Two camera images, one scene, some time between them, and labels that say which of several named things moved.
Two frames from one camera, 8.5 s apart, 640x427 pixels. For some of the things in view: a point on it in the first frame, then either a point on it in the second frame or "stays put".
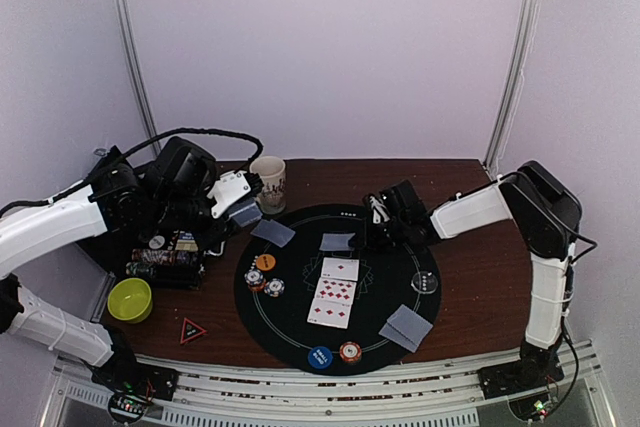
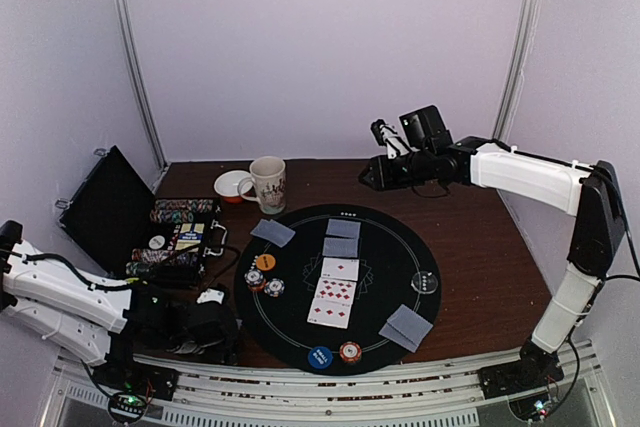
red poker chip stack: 350,352 stays put
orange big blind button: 265,262 stays put
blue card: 273,232 stays put
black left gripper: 209,238 -> 219,350
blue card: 405,328 stays put
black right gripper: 379,229 -> 383,173
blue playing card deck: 247,214 -> 187,347
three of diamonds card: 331,313 stays put
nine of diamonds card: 336,290 stays put
